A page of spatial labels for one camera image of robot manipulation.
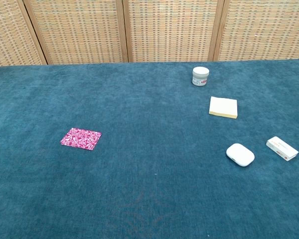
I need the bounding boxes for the small white labelled jar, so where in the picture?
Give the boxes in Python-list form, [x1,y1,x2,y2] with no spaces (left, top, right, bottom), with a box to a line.
[191,66,210,87]

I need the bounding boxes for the pale yellow sticky note pad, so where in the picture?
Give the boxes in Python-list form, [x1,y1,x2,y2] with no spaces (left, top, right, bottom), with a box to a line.
[208,96,239,120]

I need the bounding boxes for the white earbuds charging case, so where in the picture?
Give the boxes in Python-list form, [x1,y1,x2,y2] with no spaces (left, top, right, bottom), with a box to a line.
[226,143,255,167]

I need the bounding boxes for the pink patterned cloth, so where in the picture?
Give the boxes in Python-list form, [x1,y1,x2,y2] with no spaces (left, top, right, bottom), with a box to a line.
[60,127,102,151]

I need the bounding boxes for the blue carpet table mat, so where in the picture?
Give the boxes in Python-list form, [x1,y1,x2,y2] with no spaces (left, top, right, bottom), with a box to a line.
[0,59,299,239]

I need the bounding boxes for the small white orange-print box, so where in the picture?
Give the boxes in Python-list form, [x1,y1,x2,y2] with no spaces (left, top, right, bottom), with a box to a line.
[266,136,299,162]

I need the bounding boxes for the woven bamboo folding screen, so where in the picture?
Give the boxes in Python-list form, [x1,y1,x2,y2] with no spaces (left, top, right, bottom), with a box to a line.
[0,0,299,68]

